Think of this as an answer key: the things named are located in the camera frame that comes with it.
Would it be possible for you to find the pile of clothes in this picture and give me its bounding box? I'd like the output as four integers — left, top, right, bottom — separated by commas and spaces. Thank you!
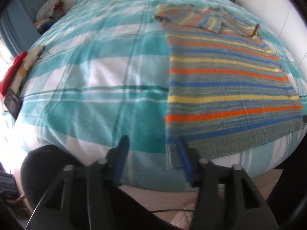
34, 0, 65, 35

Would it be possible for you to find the dark tablet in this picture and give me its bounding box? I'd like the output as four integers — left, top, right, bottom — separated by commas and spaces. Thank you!
3, 88, 23, 120

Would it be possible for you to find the teal plaid bed blanket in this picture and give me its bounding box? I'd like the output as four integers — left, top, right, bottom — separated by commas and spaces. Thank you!
3, 0, 307, 193

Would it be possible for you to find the beige patterned cloth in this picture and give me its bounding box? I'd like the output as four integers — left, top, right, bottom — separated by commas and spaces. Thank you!
10, 45, 46, 94

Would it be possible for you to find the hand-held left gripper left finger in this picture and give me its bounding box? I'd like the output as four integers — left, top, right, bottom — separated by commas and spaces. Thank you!
28, 135, 131, 230

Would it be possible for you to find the blue curtain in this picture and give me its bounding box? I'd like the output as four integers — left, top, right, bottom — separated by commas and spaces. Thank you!
0, 0, 51, 55

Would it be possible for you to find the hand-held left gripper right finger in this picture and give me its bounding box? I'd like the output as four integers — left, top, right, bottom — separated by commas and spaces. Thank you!
177, 138, 280, 230

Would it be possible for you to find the person's black pants leg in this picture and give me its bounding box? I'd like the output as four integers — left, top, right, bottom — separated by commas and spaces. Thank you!
20, 145, 175, 230

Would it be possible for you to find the striped knit sweater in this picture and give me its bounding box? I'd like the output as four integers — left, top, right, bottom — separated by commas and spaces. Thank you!
153, 4, 305, 170

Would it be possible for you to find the red cloth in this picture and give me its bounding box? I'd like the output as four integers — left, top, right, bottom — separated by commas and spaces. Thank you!
0, 51, 28, 95

